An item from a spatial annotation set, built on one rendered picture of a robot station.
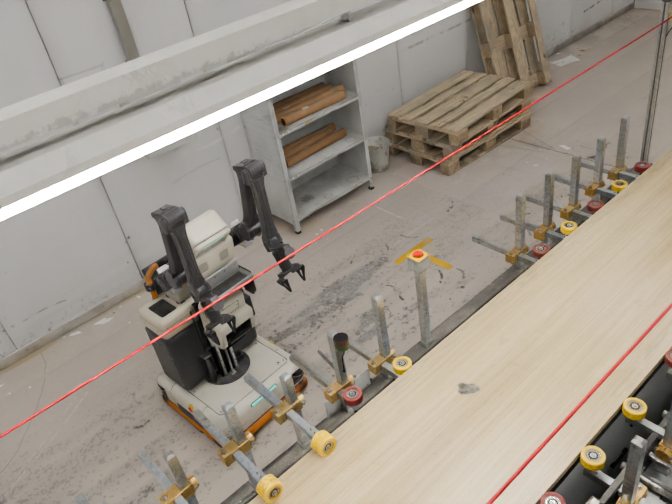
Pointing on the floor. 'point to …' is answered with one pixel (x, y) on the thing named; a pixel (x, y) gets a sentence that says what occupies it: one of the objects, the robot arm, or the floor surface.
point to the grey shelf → (356, 142)
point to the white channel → (161, 68)
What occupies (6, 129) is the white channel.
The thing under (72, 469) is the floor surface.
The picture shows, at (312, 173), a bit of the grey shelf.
